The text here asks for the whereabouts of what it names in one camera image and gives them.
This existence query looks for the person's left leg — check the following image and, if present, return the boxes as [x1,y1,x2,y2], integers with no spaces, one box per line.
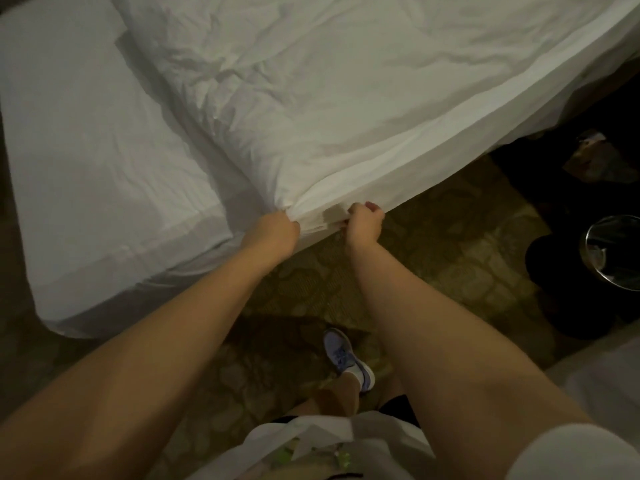
[290,369,363,421]

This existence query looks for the person's right forearm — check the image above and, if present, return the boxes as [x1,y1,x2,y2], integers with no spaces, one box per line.
[350,245,601,480]

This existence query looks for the person's right hand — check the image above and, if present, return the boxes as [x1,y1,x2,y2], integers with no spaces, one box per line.
[343,201,387,258]

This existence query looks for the person's leg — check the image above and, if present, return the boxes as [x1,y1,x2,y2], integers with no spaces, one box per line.
[378,369,411,404]
[290,369,363,421]

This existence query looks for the person's white printed shirt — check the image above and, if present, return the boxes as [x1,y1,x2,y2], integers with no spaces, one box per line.
[185,413,640,480]

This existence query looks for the person's left dark sneaker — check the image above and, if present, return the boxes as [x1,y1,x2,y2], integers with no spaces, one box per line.
[322,327,377,394]

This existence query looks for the person's right leg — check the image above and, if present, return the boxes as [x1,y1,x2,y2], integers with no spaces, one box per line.
[378,369,411,404]

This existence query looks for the person's left forearm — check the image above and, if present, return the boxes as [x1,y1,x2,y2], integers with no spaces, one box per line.
[0,249,281,480]

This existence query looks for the black trash bin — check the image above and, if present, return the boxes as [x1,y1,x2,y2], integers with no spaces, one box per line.
[580,213,640,294]

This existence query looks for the white bed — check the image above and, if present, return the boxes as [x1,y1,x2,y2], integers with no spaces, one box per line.
[0,0,281,341]
[545,319,640,451]

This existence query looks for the person's left hand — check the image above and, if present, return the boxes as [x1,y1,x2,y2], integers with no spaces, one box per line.
[240,209,302,266]

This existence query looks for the white duvet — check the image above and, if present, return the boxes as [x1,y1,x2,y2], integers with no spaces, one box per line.
[105,0,640,241]

